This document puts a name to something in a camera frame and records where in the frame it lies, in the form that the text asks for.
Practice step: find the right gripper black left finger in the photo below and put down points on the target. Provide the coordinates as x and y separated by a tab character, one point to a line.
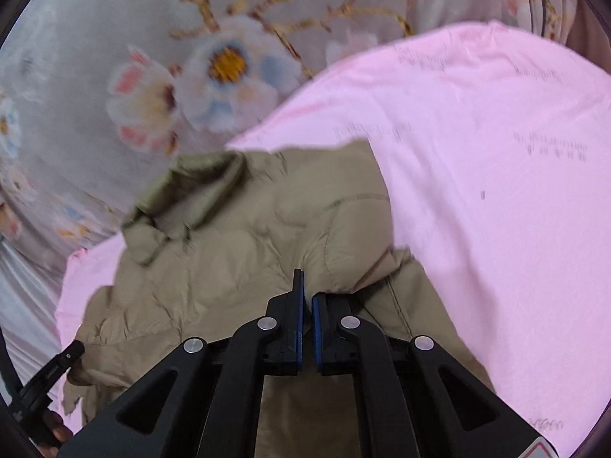
203	399

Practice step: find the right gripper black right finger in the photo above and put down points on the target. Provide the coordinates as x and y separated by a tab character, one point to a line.
414	399

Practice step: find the khaki puffer jacket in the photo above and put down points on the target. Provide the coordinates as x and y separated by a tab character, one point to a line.
221	234

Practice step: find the person's left hand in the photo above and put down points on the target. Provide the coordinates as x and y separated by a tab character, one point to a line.
61	432

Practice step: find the silver satin curtain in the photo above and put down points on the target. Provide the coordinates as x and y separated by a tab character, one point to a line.
30	290

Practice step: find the pink bed sheet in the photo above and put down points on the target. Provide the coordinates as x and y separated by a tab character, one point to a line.
494	146

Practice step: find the grey floral quilt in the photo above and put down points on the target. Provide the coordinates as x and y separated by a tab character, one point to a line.
98	96

